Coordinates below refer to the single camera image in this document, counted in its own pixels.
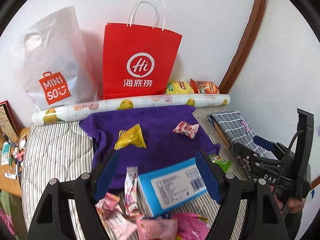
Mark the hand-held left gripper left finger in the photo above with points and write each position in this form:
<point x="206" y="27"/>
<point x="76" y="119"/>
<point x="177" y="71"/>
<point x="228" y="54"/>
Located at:
<point x="107" y="175"/>

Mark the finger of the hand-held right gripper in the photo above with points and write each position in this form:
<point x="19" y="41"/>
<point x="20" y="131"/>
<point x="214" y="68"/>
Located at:
<point x="245" y="152"/>
<point x="262" y="142"/>

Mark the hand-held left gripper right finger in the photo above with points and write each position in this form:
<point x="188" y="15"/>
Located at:
<point x="207" y="177"/>

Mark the green snack packet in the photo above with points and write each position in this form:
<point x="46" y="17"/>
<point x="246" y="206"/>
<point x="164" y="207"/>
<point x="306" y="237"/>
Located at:
<point x="222" y="164"/>

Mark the small pink snack packet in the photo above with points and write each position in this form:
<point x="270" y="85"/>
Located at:
<point x="108" y="201"/>

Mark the long pink white snack packet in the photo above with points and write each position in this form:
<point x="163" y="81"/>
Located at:
<point x="131" y="192"/>

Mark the blue tissue pack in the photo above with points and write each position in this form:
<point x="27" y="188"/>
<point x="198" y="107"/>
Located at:
<point x="170" y="187"/>

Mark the yellow snack packet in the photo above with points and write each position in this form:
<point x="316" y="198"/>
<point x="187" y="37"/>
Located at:
<point x="130" y="137"/>

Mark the magenta snack packet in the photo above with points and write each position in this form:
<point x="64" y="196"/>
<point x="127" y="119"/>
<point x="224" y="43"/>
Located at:
<point x="190" y="226"/>

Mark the white pink candy packet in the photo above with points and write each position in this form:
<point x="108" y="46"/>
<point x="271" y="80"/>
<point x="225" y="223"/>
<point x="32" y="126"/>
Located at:
<point x="186" y="129"/>

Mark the person's right forearm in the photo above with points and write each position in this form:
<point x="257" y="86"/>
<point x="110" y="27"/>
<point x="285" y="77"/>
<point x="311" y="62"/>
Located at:
<point x="295" y="226"/>

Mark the person's right hand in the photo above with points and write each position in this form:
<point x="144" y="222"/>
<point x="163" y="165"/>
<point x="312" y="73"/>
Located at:
<point x="295" y="205"/>

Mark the purple towel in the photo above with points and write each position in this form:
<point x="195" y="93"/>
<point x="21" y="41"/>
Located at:
<point x="160" y="150"/>

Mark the grey striped quilt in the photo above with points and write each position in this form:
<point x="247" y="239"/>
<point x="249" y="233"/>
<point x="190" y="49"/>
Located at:
<point x="57" y="150"/>

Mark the duck print paper roll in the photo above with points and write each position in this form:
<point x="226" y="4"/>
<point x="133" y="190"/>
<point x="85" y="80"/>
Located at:
<point x="112" y="103"/>

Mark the pale pink snack packet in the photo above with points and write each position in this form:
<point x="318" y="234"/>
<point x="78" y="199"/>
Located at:
<point x="156" y="228"/>

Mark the red orange snack bag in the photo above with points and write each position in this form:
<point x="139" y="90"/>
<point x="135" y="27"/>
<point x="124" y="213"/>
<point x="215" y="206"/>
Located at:
<point x="205" y="87"/>

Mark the yellow snack bag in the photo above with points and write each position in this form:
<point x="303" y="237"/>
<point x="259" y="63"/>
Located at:
<point x="178" y="87"/>

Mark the small white tube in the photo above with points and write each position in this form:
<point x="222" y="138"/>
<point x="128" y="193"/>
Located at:
<point x="10" y="175"/>

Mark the green cloth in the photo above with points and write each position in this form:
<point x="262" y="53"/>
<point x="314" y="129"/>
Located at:
<point x="10" y="205"/>

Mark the green white tube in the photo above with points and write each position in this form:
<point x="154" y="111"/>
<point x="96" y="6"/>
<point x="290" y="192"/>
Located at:
<point x="5" y="155"/>

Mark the pink floral cloth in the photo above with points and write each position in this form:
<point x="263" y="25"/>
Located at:
<point x="6" y="221"/>

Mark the red patterned box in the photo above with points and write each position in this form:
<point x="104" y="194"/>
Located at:
<point x="6" y="120"/>

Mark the white plastic shopping bag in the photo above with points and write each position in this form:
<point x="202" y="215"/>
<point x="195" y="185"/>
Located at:
<point x="57" y="55"/>

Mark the red paper bag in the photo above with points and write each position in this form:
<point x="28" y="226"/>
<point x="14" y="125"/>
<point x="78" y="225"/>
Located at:
<point x="140" y="47"/>

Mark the brown wooden door frame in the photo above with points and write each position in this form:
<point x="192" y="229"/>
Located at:
<point x="246" y="42"/>

